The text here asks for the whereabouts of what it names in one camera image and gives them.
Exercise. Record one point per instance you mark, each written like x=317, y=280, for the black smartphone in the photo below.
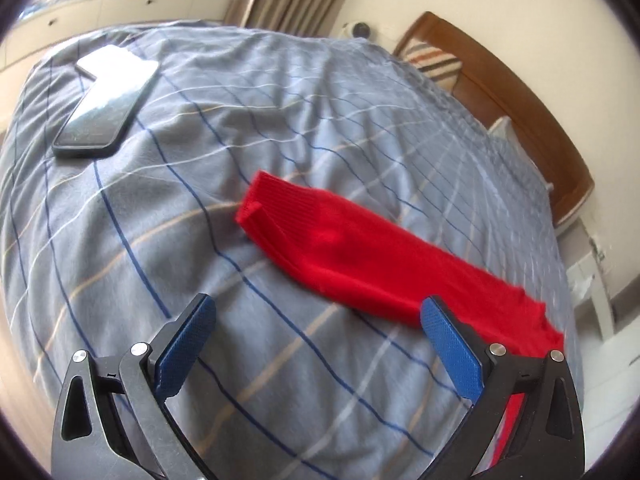
x=105, y=107

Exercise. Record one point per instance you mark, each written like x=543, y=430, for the wooden headboard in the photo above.
x=525, y=110

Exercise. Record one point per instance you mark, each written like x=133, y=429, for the white round fan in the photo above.
x=357, y=30

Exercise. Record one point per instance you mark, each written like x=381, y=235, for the white window cabinet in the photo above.
x=125, y=12

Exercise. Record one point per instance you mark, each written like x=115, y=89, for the white desk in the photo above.
x=595, y=285

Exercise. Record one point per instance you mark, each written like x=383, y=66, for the bed with blue checked duvet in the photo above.
x=200, y=220

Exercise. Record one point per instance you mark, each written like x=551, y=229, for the striped pillow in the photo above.
x=432, y=62

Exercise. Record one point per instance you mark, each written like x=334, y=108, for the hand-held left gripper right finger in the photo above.
x=457, y=355

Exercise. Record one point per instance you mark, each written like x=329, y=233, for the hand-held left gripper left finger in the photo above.
x=182, y=355

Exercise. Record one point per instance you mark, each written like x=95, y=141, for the red knitted sweater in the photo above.
x=350, y=260

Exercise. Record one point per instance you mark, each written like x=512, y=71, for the white card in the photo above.
x=95, y=62

